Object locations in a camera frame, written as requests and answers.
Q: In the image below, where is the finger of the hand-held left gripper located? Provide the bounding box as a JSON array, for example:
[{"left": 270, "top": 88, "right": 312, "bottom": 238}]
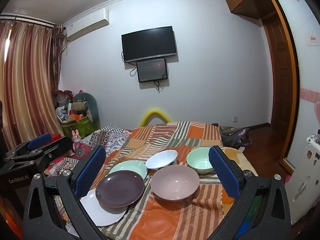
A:
[
  {"left": 4, "top": 133, "right": 53, "bottom": 161},
  {"left": 34, "top": 136, "right": 74, "bottom": 164}
]

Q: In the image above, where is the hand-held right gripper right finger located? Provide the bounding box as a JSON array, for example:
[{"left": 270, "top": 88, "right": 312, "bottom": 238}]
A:
[{"left": 209, "top": 145, "right": 292, "bottom": 240}]

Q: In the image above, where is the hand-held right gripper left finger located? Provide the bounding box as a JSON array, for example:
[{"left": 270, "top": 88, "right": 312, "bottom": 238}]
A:
[{"left": 23, "top": 145, "right": 107, "bottom": 240}]

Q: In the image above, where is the green bowl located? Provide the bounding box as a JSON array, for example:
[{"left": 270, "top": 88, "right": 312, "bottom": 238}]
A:
[{"left": 186, "top": 147, "right": 215, "bottom": 175}]

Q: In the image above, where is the pink bowl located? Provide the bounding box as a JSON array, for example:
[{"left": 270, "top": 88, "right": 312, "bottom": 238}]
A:
[{"left": 150, "top": 165, "right": 200, "bottom": 201}]

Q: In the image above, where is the white bowl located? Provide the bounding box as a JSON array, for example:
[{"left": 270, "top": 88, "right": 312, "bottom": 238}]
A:
[{"left": 145, "top": 150, "right": 178, "bottom": 170}]

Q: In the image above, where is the pink rabbit plush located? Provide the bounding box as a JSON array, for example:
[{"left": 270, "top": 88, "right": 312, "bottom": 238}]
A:
[{"left": 71, "top": 129, "right": 82, "bottom": 150}]

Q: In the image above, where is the green cardboard box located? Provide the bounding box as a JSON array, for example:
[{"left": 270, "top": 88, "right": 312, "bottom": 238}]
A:
[{"left": 61, "top": 116, "right": 95, "bottom": 139}]

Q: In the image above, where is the purple plate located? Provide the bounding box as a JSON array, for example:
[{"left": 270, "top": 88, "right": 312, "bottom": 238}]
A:
[{"left": 95, "top": 170, "right": 145, "bottom": 208}]

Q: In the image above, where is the dark bag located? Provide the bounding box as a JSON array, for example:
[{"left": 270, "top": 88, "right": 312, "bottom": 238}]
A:
[{"left": 219, "top": 126, "right": 253, "bottom": 148}]

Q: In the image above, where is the patterned checkered quilt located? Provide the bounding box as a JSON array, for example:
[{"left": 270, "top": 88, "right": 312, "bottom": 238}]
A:
[{"left": 44, "top": 124, "right": 130, "bottom": 180}]

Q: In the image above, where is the green plate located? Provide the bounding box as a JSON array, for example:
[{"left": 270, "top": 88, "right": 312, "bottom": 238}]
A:
[{"left": 109, "top": 160, "right": 148, "bottom": 180}]

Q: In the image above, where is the white plate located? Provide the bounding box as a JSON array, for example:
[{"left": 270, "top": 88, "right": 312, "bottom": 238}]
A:
[{"left": 79, "top": 189, "right": 127, "bottom": 227}]

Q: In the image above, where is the striped brown curtain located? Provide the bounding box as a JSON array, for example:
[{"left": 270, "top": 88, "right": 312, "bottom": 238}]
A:
[{"left": 0, "top": 20, "right": 63, "bottom": 150}]

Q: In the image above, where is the striped patchwork blanket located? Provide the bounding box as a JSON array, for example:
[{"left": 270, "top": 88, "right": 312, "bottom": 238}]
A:
[{"left": 54, "top": 121, "right": 259, "bottom": 240}]

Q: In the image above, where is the yellow foam arch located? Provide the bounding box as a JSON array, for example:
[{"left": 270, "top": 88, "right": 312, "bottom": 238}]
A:
[{"left": 139, "top": 109, "right": 172, "bottom": 128}]

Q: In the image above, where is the wooden door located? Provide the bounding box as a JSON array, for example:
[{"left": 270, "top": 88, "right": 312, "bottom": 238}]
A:
[{"left": 262, "top": 17, "right": 285, "bottom": 130}]

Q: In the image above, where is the small black monitor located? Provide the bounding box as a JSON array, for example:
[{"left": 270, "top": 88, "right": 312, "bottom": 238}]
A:
[{"left": 136, "top": 58, "right": 168, "bottom": 83}]

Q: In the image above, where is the white air conditioner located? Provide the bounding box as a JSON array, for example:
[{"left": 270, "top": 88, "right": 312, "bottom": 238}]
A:
[{"left": 65, "top": 8, "right": 110, "bottom": 42}]

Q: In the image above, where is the white sliding wardrobe door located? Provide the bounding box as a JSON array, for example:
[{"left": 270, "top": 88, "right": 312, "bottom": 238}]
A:
[{"left": 269, "top": 0, "right": 320, "bottom": 180}]

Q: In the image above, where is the black wall television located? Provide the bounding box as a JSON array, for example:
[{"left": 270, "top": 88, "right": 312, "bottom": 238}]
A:
[{"left": 121, "top": 26, "right": 178, "bottom": 63}]

